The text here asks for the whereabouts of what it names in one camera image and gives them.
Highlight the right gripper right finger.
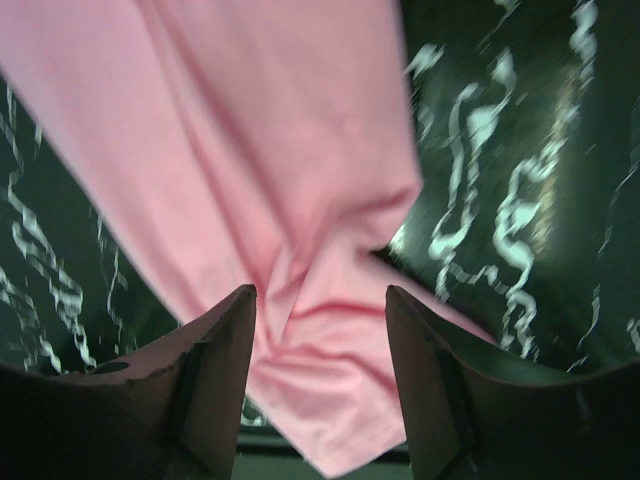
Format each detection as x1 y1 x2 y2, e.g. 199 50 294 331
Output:
385 286 639 479

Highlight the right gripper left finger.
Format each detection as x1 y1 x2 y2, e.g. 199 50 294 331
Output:
1 285 257 479

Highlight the pink t-shirt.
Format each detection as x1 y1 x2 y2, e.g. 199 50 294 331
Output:
1 1 474 478

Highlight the black marble pattern mat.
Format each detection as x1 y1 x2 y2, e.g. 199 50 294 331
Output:
1 1 639 479

